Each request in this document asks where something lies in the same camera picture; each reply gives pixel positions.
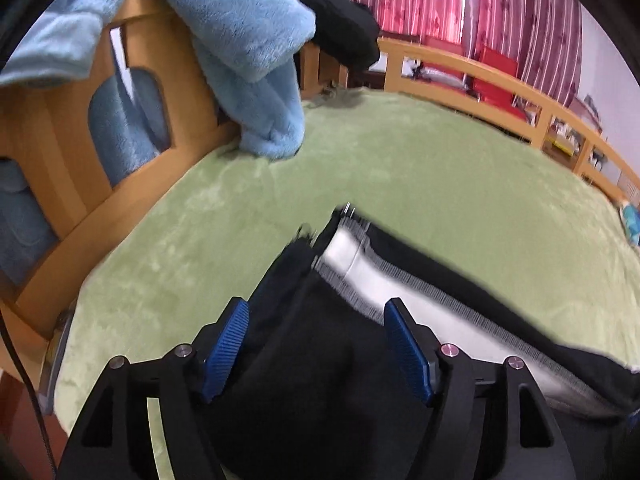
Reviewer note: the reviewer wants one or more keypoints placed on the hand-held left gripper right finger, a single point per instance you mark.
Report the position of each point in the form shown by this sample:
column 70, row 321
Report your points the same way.
column 407, row 355

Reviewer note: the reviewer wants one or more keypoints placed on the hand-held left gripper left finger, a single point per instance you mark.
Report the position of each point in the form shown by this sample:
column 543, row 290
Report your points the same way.
column 227, row 350

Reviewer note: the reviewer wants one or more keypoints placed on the black pants with white stripe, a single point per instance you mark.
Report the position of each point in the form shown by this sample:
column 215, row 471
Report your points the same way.
column 310, row 385

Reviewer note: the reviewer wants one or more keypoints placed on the green bed blanket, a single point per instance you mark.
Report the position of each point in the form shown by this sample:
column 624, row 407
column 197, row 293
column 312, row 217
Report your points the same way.
column 425, row 170

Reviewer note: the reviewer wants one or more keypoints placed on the teal patterned cloth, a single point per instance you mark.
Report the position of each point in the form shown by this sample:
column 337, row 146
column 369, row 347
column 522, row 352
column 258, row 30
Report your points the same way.
column 631, row 222

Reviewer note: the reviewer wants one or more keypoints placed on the red chair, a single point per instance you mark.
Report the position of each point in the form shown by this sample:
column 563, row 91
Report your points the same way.
column 500, row 80
column 445, row 55

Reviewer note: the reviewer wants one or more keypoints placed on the black cloth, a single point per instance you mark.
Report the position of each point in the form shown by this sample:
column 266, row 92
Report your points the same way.
column 345, row 25

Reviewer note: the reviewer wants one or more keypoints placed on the light blue fleece blanket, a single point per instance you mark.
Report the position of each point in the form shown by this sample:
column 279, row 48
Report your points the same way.
column 240, row 10

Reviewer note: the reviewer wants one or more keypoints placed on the wooden bed side rail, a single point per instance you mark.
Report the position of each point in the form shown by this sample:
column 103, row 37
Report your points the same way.
column 545, row 105

